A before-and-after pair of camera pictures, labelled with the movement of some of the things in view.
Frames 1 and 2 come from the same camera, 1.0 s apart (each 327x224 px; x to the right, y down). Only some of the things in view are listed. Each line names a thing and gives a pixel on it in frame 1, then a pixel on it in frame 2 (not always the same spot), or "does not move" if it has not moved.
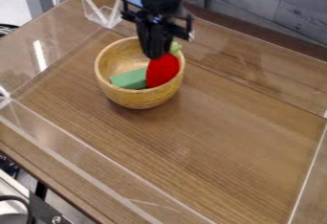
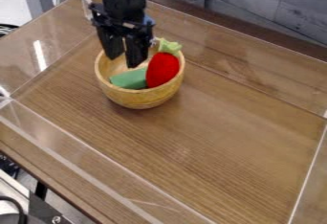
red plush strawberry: [163, 69] does not move
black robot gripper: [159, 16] -> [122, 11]
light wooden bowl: [120, 58] does not move
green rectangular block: [131, 79] does not move
